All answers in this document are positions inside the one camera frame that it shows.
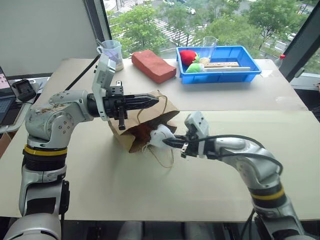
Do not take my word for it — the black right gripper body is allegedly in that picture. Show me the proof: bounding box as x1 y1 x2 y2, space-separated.
180 126 201 159

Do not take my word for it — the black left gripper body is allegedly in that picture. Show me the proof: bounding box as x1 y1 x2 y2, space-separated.
102 80 129 131

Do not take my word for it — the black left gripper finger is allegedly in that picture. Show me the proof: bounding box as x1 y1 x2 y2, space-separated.
123 101 159 111
123 93 161 104

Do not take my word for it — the brown paper bag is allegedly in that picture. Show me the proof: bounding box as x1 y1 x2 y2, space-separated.
107 90 181 169

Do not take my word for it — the white plush toy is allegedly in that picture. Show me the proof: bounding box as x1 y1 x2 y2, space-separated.
149 123 177 151

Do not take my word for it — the green plush toy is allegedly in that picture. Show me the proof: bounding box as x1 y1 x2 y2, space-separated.
185 62 205 74

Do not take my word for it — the red strawberry plush toy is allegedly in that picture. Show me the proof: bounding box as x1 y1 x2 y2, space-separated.
179 49 201 67

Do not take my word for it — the red brick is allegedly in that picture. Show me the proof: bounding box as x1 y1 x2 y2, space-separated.
131 49 177 84

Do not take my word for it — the clear measuring cup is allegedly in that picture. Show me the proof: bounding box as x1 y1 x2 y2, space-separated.
96 39 125 72

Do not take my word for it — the blue plastic bin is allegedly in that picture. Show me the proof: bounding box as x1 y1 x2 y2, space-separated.
175 45 263 85

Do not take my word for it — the clear plastic beaker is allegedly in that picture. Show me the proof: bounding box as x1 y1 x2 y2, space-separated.
201 35 219 61

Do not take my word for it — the wooden block with holes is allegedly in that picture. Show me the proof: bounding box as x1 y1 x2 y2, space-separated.
203 61 241 69

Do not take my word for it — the white flat strip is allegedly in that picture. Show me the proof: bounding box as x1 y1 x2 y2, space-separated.
204 66 252 73

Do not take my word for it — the black power adapter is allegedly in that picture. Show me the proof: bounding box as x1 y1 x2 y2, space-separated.
11 79 37 103

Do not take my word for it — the white side desk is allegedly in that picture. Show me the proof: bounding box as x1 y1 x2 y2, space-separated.
0 76 50 134

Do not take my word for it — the laptop computer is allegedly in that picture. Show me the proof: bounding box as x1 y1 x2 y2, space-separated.
0 66 19 126

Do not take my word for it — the bottle with red cap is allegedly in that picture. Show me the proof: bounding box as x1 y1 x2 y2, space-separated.
274 53 286 69

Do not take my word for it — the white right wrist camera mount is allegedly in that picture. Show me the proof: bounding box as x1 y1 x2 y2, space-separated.
184 110 211 159

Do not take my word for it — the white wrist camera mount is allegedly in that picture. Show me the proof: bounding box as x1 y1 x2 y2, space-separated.
91 53 117 122
184 110 211 159

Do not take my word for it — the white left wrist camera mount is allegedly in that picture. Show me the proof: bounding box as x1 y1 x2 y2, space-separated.
91 53 117 122

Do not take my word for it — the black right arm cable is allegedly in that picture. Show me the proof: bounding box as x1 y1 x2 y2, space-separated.
206 134 284 176

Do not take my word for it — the dark window frame pillar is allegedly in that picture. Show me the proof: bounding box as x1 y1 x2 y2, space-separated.
279 0 320 83
83 0 113 52

